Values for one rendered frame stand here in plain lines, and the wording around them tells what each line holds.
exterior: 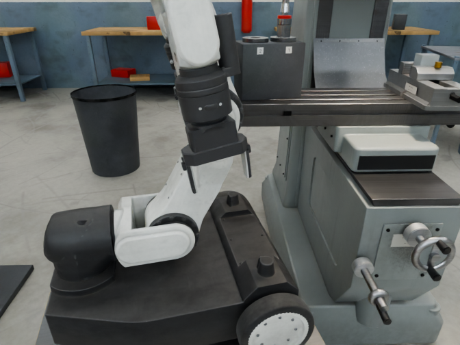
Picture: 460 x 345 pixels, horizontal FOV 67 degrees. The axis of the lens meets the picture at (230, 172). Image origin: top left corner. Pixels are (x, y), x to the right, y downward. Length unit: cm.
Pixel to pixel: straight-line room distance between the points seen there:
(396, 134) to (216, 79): 91
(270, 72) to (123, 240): 72
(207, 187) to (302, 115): 48
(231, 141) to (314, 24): 114
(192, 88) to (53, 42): 548
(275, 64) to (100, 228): 76
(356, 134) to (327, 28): 58
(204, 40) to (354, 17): 125
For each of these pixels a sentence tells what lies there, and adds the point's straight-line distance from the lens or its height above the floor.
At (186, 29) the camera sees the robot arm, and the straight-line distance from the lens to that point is 53.
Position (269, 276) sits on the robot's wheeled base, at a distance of 94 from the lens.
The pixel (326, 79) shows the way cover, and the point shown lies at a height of 93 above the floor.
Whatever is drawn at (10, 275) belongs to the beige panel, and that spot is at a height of 3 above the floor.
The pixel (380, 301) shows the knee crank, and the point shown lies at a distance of 107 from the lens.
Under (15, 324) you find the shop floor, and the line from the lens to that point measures 187.
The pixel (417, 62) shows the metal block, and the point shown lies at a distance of 145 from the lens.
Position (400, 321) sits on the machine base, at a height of 14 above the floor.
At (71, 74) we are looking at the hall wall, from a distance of 600.
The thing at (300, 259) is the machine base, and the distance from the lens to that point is 164.
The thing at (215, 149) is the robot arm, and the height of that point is 102.
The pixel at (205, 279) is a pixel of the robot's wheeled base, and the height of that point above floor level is 57.
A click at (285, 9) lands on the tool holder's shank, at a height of 122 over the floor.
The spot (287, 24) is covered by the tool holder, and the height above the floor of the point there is 117.
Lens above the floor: 126
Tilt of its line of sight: 27 degrees down
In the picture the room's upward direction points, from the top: straight up
